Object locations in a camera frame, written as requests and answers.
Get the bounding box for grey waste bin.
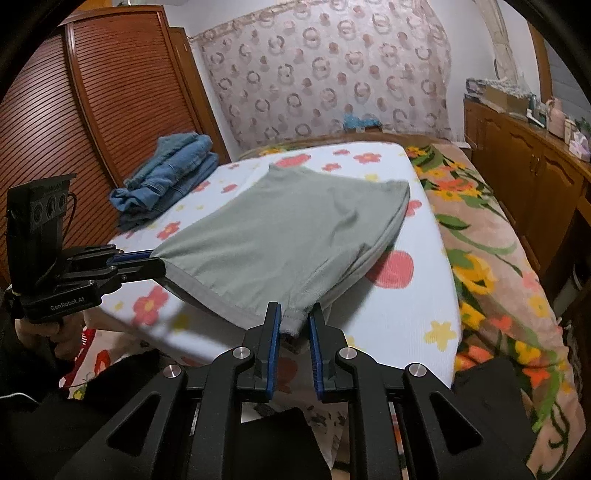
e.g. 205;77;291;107
551;265;581;317

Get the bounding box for pink thermos jug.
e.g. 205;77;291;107
546;97;565;140

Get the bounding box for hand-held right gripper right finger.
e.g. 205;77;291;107
308;302;522;480

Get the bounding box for grey t-shirt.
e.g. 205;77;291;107
150;163;413;341

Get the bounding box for cardboard box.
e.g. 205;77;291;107
480;85;533;117

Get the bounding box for person's black trousers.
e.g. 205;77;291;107
0;348;537;480

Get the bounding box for grey window blind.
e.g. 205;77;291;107
545;39;591;112

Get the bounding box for wooden slatted wardrobe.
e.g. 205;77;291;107
0;4;232;289

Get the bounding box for wooden sideboard cabinet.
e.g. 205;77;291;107
462;98;591;334

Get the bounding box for tied pale curtain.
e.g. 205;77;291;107
478;0;519;85

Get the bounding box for person's left hand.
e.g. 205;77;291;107
16;318;87;366

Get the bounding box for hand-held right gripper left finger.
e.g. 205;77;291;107
92;302;282;480

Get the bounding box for white flowered cloth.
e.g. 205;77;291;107
83;140;463;404

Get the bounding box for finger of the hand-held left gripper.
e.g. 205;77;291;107
108;257;168;289
107;248;156;268

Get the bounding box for pink tissue box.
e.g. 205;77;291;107
569;131;591;163

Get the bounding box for ring patterned curtain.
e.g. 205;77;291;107
191;0;456;149

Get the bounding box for box with blue items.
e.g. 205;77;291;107
342;111;382;133

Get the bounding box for light blue folded jeans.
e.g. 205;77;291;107
156;133;214;168

